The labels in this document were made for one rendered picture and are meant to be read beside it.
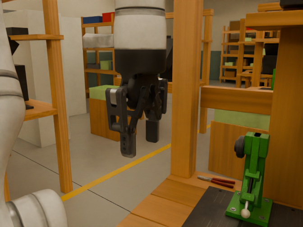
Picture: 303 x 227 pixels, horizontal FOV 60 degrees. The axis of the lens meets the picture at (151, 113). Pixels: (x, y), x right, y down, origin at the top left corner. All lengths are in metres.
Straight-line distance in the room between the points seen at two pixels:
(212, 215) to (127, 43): 0.72
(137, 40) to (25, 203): 0.28
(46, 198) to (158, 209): 0.61
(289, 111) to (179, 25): 0.51
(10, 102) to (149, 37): 0.23
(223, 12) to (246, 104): 10.76
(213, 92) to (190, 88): 0.11
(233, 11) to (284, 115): 10.71
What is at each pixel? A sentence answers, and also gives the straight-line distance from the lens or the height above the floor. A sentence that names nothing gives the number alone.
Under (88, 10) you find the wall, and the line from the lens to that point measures 9.00.
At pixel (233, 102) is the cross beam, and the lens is 1.12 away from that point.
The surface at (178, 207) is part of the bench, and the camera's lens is 1.01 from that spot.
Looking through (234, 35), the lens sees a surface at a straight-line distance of 11.50.
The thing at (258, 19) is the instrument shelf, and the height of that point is 1.52.
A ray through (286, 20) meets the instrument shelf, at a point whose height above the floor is 1.51.
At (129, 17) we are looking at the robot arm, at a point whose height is 1.48.
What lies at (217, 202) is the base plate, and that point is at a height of 0.90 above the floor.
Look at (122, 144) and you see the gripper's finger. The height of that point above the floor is 1.31.
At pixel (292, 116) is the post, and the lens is 1.01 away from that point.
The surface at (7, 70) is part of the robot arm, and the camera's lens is 0.46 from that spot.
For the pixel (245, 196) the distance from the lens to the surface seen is 0.90.
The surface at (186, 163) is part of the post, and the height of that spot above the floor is 0.95.
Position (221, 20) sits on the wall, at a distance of 11.81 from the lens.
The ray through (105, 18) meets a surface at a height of 2.11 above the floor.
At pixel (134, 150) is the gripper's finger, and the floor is 1.30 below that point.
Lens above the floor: 1.44
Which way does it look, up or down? 14 degrees down
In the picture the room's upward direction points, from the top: straight up
